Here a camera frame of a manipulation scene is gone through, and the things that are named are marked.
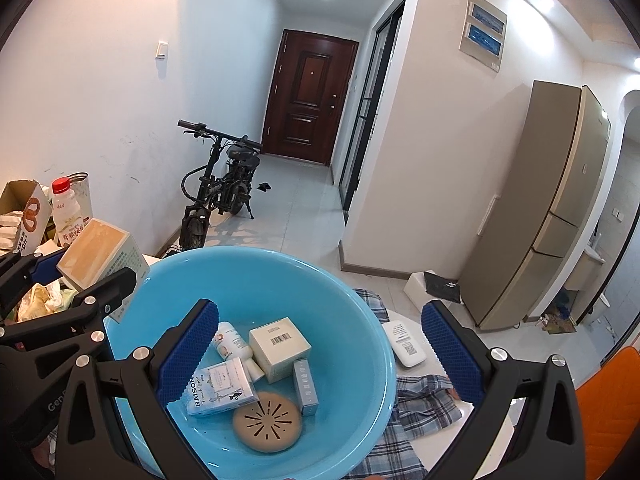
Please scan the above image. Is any dark red door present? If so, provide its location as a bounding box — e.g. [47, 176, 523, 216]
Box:
[261, 30, 360, 167]

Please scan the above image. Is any red cap milk bottle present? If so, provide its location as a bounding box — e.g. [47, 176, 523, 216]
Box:
[51, 176, 95, 248]

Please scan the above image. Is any beige refrigerator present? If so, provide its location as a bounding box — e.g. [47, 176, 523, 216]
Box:
[459, 80, 612, 331]

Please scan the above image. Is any white wall panel box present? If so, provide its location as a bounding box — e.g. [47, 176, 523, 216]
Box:
[459, 0, 508, 73]

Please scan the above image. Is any light blue plastic basin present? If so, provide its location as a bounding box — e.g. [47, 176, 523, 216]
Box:
[102, 246, 400, 480]

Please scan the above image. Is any orange chair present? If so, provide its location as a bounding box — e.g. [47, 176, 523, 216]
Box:
[575, 345, 640, 480]

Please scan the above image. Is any light blue cigarette pack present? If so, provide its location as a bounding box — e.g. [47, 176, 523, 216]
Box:
[186, 356, 259, 417]

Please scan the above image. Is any beige square box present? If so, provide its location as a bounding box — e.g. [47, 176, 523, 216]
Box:
[56, 217, 151, 323]

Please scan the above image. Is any white plastic bottle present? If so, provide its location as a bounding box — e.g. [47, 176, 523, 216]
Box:
[212, 321, 252, 361]

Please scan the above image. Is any open cardboard carton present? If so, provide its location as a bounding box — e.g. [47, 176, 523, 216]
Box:
[0, 180, 55, 256]

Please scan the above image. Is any crumpled white tissue pile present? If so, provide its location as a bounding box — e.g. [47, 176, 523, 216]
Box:
[47, 285, 76, 312]

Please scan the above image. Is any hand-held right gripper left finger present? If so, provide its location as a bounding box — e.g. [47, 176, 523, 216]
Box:
[56, 298, 221, 480]

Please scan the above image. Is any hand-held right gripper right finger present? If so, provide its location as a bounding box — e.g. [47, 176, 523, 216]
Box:
[420, 299, 587, 480]

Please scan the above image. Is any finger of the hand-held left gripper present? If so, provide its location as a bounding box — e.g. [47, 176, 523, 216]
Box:
[0, 250, 67, 312]
[0, 266, 138, 361]

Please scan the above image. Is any black bag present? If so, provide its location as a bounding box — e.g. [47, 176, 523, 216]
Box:
[423, 271, 463, 305]

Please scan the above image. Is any white barcode box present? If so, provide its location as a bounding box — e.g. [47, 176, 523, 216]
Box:
[249, 316, 312, 385]

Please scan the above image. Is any slim silver box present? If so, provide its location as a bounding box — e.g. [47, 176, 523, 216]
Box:
[292, 357, 321, 417]

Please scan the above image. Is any black electric bike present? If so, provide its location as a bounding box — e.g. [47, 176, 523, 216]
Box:
[177, 120, 263, 252]

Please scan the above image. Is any yellow plastic bag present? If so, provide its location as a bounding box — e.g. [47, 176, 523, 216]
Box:
[17, 284, 51, 322]

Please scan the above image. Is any blue plaid shirt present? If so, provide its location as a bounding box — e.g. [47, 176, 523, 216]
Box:
[350, 287, 463, 480]

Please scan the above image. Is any round beige slotted disc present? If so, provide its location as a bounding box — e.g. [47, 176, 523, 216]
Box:
[232, 390, 304, 453]

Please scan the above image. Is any white flat labelled device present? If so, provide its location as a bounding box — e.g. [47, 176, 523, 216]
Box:
[381, 320, 429, 369]

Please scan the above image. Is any black framed glass door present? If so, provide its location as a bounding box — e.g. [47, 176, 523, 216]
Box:
[339, 0, 408, 211]

